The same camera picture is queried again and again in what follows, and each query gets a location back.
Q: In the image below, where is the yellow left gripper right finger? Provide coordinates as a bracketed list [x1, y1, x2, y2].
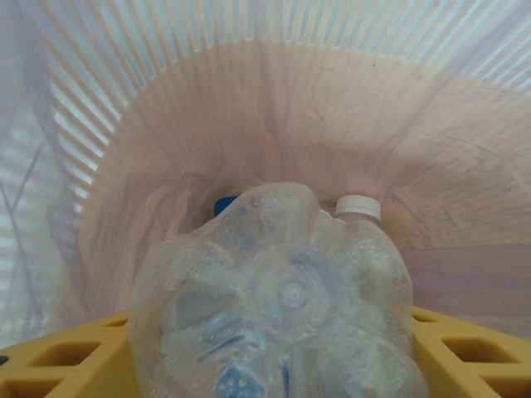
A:
[408, 305, 531, 398]

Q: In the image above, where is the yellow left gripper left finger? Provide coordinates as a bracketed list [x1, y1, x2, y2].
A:
[0, 309, 140, 398]

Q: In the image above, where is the clear bottle blue label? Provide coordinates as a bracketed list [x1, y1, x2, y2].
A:
[126, 181, 431, 398]

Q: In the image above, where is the pink translucent bin liner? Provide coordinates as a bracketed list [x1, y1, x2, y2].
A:
[0, 0, 531, 345]

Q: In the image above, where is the beige ribbed plastic bin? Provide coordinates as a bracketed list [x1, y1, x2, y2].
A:
[0, 0, 531, 337]

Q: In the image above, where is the clear bottle white cap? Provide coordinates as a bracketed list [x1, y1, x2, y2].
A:
[331, 193, 383, 233]

